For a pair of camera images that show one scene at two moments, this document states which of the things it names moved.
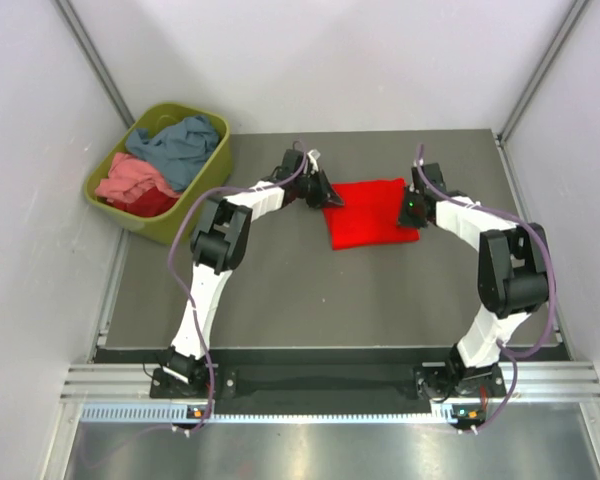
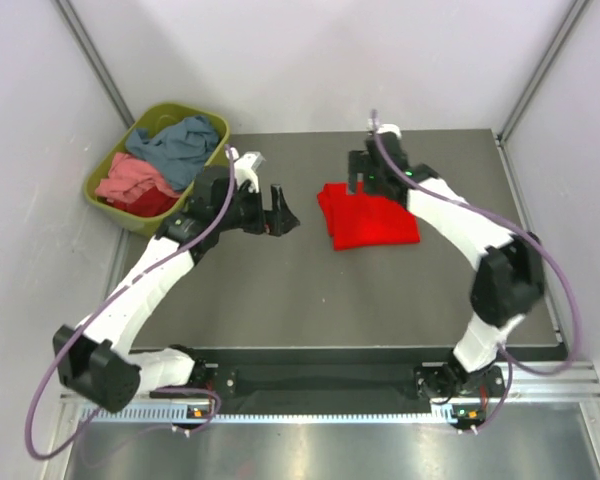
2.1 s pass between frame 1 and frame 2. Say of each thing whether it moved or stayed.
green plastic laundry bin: stayed
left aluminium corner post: stayed
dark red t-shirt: stayed
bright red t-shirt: stayed
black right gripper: moved
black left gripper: moved
